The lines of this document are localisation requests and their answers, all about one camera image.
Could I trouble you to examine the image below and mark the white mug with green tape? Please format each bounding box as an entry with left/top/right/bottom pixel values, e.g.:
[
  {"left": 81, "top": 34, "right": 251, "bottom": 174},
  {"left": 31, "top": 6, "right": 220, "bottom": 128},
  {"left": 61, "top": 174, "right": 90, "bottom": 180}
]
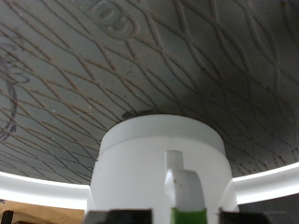
[{"left": 87, "top": 114, "right": 239, "bottom": 224}]

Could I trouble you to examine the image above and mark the white two-tier turntable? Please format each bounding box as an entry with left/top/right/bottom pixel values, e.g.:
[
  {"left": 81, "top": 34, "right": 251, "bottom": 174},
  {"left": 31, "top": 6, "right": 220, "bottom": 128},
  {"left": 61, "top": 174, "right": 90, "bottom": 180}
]
[{"left": 0, "top": 0, "right": 299, "bottom": 211}]

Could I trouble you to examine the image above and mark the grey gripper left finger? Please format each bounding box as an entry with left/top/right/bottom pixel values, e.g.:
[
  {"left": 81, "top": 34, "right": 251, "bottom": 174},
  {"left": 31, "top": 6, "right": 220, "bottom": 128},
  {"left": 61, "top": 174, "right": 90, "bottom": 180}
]
[{"left": 83, "top": 208, "right": 153, "bottom": 224}]

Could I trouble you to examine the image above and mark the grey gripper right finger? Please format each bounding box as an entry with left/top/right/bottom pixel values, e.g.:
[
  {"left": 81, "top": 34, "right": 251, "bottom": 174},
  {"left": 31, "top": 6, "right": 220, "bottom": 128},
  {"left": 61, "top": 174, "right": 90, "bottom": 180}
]
[{"left": 218, "top": 211, "right": 273, "bottom": 224}]

